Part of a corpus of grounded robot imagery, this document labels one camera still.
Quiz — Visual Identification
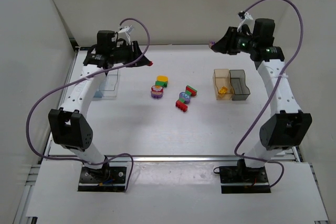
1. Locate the red comb lego brick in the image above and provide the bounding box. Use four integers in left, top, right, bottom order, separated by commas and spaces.
175, 100, 188, 112

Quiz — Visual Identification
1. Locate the purple flower lego piece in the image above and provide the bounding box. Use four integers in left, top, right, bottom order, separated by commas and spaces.
178, 91, 192, 104

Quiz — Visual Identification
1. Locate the purple round lego piece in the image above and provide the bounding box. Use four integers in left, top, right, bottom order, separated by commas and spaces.
209, 41, 215, 48

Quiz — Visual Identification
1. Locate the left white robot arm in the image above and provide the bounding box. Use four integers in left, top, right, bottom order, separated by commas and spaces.
48, 26, 153, 182

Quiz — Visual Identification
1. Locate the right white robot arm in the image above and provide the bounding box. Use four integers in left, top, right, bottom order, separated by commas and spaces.
211, 18, 312, 175

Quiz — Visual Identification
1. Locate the yellow rounded lego brick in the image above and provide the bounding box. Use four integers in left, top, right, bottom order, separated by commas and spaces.
156, 76, 169, 83

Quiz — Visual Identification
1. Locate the clear transparent container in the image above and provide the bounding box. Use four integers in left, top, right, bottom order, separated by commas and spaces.
99, 70, 120, 100

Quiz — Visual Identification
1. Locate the amber transparent container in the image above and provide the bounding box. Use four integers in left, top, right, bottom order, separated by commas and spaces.
213, 69, 233, 100

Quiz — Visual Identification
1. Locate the smoky grey transparent container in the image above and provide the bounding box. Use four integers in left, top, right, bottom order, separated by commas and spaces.
229, 70, 250, 101

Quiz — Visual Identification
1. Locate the blue container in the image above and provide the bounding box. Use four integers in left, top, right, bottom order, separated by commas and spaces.
93, 90, 103, 98

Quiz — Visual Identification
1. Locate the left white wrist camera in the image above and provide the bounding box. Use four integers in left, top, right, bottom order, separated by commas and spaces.
118, 25, 134, 45

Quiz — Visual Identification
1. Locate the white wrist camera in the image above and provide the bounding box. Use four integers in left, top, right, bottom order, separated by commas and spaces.
118, 25, 134, 45
237, 11, 254, 31

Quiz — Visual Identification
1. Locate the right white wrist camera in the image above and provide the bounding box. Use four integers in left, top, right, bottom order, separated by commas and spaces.
237, 11, 254, 31

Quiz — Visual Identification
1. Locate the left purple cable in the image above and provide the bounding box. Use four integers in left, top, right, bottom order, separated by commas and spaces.
28, 18, 151, 192

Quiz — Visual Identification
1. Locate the purple cable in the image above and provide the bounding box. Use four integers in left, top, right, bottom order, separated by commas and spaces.
234, 0, 303, 188
28, 18, 151, 192

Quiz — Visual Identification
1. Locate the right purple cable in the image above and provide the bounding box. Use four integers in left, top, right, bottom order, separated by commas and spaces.
234, 0, 303, 188

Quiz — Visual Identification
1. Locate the aluminium table frame rail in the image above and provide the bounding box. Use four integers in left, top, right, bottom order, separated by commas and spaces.
285, 146, 303, 163

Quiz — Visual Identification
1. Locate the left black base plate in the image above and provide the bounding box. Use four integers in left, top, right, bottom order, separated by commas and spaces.
78, 161, 134, 193

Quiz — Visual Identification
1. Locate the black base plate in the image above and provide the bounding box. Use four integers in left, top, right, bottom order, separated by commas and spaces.
78, 161, 134, 193
213, 159, 271, 194

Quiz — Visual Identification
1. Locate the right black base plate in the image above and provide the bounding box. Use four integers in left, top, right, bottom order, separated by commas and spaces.
213, 159, 271, 194

